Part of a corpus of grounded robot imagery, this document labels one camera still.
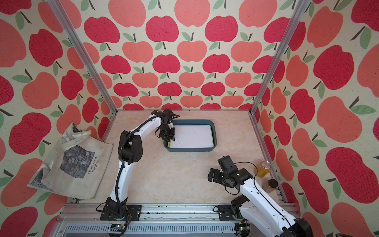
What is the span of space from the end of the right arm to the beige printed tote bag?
2.19 ft

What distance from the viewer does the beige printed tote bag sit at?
66 cm

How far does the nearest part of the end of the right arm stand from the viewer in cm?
57

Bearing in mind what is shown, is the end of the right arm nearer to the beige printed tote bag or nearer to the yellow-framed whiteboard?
the yellow-framed whiteboard

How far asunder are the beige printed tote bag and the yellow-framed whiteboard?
453 mm

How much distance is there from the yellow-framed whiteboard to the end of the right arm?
10.1 inches

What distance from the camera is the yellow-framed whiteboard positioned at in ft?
3.22
